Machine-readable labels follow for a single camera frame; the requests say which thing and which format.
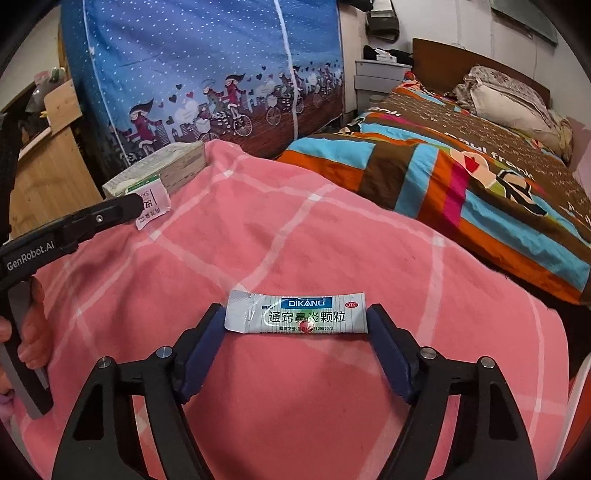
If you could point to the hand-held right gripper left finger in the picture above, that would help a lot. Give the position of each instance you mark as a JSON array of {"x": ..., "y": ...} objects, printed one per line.
[{"x": 203, "y": 350}]

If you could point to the cream pillow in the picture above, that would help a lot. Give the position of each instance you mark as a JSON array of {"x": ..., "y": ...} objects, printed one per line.
[{"x": 517, "y": 113}]

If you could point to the white sachet with blue label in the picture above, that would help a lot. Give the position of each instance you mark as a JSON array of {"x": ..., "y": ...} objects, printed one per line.
[{"x": 295, "y": 314}]

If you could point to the green grey clutter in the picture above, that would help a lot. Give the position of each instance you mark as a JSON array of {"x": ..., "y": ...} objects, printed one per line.
[{"x": 44, "y": 90}]

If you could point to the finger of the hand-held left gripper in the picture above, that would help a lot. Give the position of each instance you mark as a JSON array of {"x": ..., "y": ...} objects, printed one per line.
[{"x": 106, "y": 214}]

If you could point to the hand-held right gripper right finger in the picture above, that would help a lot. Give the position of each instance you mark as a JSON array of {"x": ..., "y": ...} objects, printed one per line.
[{"x": 385, "y": 355}]

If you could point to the pale patterned pillow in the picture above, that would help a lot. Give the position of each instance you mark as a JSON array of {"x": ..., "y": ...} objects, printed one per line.
[{"x": 564, "y": 136}]

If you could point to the small white packet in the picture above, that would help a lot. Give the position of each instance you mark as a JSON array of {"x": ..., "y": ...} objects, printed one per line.
[{"x": 157, "y": 203}]

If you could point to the grey nightstand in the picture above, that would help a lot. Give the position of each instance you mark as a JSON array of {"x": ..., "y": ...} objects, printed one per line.
[{"x": 383, "y": 85}]

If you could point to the wooden headboard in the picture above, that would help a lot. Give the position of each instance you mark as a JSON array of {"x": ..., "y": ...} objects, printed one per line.
[{"x": 443, "y": 60}]

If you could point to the brown grey handbag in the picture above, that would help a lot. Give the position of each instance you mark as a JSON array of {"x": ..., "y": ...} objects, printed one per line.
[{"x": 382, "y": 21}]

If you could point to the blue printed fabric wardrobe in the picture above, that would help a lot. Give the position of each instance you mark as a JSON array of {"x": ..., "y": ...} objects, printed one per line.
[{"x": 184, "y": 55}]

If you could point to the pink checked blanket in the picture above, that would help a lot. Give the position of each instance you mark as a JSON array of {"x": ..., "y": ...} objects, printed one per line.
[{"x": 277, "y": 230}]

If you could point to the bed with colourful blanket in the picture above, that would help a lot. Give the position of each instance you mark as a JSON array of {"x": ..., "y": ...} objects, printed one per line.
[{"x": 461, "y": 184}]

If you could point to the green white carton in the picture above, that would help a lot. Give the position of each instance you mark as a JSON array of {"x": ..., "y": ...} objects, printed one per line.
[{"x": 124, "y": 184}]

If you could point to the person's left hand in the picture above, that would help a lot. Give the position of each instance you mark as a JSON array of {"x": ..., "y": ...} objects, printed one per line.
[{"x": 37, "y": 332}]

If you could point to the black and white clutter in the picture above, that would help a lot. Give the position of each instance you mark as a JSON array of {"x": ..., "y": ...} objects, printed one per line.
[{"x": 388, "y": 54}]

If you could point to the wooden cabinet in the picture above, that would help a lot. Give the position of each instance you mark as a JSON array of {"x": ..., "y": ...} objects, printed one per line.
[{"x": 51, "y": 175}]

